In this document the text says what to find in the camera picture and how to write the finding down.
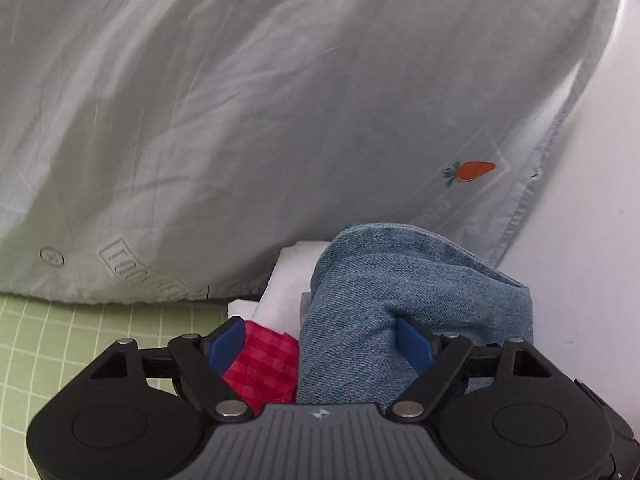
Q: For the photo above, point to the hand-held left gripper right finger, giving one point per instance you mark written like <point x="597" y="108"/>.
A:
<point x="412" y="342"/>

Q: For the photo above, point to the grey carrot print sheet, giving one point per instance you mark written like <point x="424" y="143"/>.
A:
<point x="250" y="110"/>

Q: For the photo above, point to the white folded garment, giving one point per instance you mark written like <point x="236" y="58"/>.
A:
<point x="290" y="285"/>

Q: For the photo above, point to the blue denim jeans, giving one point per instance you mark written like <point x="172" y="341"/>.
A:
<point x="380" y="280"/>

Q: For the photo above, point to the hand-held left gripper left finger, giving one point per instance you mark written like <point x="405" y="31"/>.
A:
<point x="227" y="342"/>

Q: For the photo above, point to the red checked garment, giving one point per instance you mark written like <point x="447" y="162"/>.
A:
<point x="265" y="365"/>

